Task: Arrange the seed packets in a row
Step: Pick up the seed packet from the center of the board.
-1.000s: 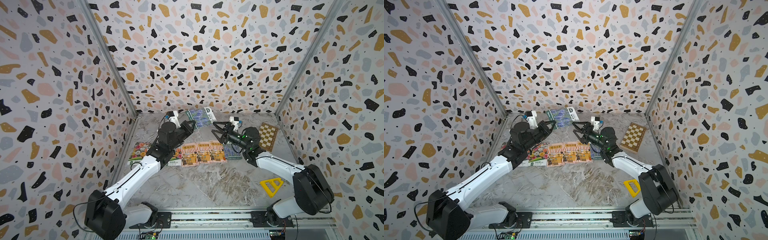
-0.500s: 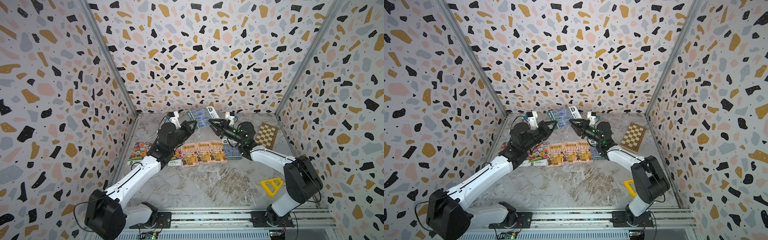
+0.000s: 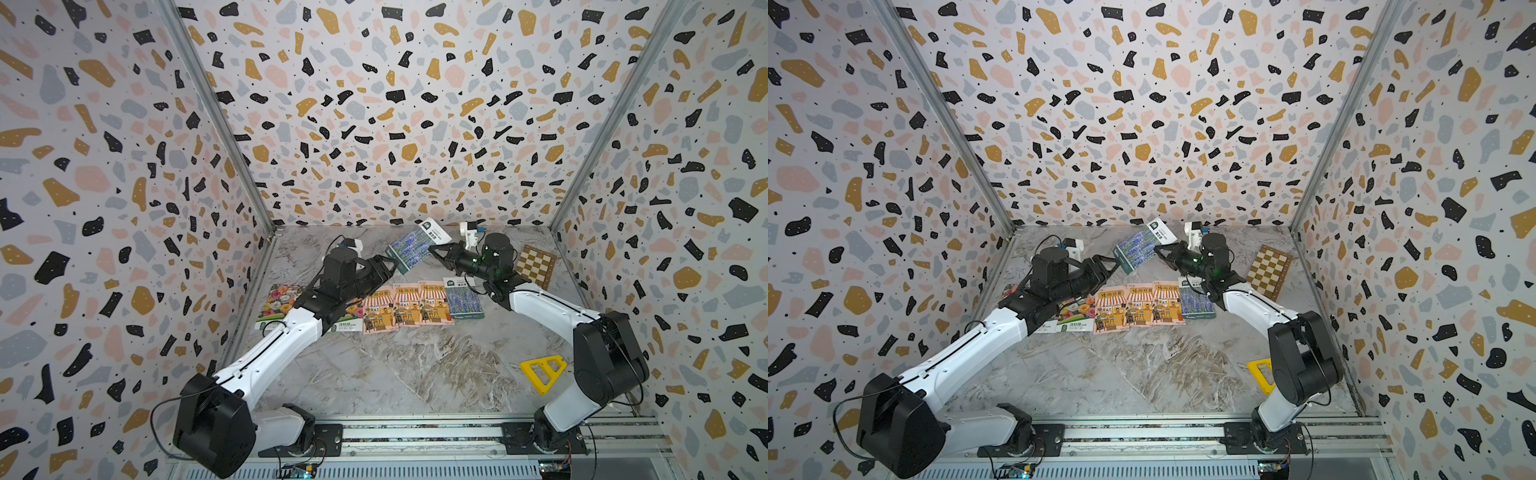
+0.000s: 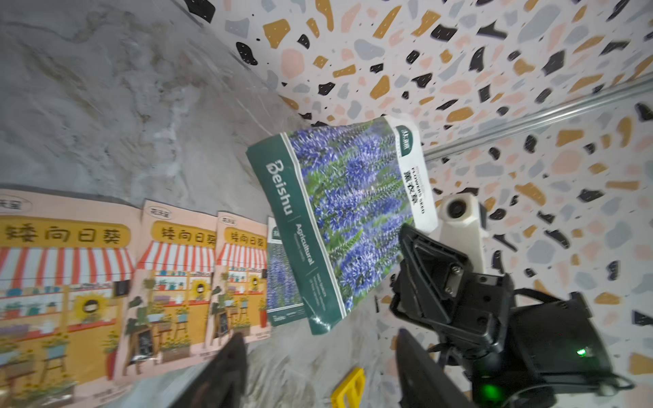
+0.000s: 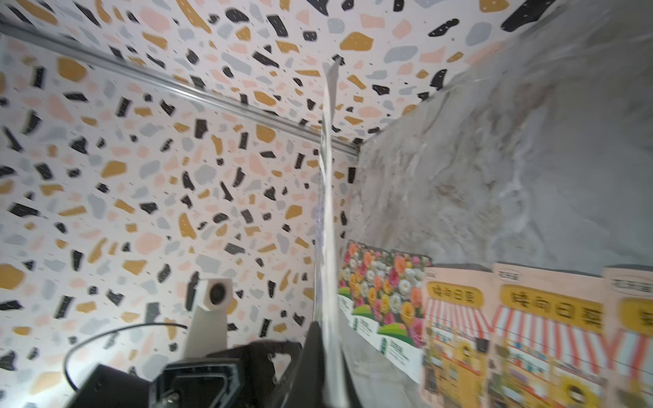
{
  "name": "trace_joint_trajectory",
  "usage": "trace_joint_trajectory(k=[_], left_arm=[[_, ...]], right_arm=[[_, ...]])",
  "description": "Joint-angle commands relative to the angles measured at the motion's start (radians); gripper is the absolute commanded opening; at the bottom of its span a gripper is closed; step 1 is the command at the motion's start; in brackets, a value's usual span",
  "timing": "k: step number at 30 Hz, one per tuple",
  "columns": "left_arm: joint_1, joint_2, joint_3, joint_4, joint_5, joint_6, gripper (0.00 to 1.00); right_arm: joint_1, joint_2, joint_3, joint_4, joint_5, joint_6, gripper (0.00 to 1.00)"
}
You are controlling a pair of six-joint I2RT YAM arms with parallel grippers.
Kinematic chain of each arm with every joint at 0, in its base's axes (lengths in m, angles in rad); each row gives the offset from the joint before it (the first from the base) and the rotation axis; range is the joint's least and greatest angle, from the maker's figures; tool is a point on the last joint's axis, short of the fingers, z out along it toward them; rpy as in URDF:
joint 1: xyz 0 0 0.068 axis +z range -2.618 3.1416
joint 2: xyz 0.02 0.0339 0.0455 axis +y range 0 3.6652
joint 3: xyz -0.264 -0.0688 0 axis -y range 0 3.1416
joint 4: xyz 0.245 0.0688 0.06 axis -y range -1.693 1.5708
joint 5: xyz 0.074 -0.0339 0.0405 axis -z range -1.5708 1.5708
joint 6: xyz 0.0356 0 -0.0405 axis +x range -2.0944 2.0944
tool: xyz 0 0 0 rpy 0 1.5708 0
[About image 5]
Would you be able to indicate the lavender seed packet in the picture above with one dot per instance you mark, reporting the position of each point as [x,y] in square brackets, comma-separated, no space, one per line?
[335,392]

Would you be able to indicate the left aluminium corner post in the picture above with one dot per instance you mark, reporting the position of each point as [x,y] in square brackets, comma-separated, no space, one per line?
[71,48]

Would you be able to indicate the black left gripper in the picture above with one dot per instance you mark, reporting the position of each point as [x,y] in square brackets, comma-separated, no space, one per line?
[238,377]

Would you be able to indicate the flower seed packet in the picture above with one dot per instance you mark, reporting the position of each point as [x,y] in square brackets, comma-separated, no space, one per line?
[400,309]
[364,287]

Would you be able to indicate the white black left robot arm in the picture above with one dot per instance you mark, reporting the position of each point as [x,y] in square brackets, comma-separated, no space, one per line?
[108,387]

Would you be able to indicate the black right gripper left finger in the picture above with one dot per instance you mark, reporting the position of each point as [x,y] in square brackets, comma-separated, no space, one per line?
[307,381]

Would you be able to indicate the sunflower seed packet pink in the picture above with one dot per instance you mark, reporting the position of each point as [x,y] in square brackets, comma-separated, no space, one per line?
[628,330]
[457,335]
[549,348]

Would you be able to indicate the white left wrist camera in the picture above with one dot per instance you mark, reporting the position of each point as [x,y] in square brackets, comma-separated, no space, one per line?
[207,333]

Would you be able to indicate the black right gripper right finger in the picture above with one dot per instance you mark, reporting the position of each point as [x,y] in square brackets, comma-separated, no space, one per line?
[351,391]

